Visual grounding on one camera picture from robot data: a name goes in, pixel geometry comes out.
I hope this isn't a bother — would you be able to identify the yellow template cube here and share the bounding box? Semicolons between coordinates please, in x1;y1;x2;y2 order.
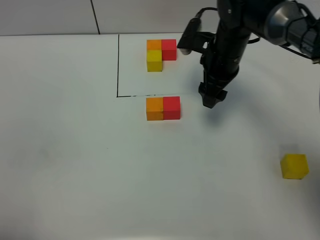
146;50;163;72

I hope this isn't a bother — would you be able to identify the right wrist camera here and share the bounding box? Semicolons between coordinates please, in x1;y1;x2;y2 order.
177;17;216;55

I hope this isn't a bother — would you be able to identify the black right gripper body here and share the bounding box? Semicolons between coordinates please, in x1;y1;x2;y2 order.
199;22;252;94

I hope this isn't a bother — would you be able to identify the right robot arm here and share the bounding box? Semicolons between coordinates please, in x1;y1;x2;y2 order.
198;0;320;108

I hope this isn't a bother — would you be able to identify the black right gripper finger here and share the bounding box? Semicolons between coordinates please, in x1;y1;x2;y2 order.
216;90;228;103
198;82;220;109

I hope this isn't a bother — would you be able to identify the red template cube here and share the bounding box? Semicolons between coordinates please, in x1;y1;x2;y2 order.
161;39;177;61

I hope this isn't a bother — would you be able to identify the orange template cube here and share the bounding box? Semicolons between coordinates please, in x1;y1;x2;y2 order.
146;39;162;51

